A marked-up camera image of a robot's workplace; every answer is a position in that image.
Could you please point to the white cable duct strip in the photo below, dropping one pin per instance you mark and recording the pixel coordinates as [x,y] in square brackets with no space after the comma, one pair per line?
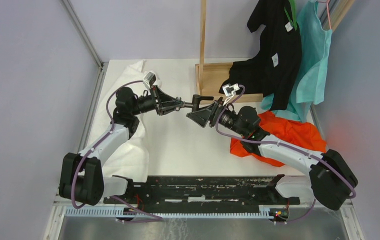
[119,212]

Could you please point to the white towel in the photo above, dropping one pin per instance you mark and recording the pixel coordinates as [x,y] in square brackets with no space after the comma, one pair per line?
[122,106]

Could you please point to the dark metal faucet body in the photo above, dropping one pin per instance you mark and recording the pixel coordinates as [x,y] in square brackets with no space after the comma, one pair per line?
[196,100]

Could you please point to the green hanger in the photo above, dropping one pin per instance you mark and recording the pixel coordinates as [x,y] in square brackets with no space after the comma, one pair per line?
[292,19]

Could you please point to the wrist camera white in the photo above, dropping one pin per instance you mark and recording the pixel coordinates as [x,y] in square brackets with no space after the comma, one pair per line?
[230,92]
[149,79]

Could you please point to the small silver tee fitting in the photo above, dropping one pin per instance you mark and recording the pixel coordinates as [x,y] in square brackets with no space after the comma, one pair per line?
[179,104]

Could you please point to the orange cloth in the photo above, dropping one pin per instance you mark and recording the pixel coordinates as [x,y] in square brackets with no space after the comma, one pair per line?
[302,134]

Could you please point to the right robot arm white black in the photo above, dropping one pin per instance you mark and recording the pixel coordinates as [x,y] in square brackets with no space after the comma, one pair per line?
[331,179]

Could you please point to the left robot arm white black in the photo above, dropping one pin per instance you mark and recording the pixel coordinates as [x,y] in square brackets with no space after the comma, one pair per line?
[82,179]

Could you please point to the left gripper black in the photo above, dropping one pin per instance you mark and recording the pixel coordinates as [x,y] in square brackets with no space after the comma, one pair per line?
[168,103]

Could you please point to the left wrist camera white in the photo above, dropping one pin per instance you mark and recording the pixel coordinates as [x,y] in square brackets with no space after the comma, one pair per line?
[149,79]

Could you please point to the teal garment hanging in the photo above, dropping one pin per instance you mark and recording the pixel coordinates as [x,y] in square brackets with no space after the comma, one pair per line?
[310,82]

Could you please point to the wooden clothes rack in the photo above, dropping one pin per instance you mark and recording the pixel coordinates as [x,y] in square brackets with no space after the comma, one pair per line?
[223,38]

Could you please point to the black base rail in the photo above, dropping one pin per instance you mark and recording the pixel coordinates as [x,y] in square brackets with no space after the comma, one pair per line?
[203,194]

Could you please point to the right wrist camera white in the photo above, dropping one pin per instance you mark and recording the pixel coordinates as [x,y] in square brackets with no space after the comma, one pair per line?
[230,92]

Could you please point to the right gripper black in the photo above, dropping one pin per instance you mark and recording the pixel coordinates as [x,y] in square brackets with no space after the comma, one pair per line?
[202,116]

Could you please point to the pink hanger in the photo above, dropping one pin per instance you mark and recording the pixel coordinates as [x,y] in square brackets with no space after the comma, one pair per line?
[325,16]

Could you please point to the black t-shirt hanging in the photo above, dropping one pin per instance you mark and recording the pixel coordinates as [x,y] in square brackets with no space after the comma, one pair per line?
[273,70]

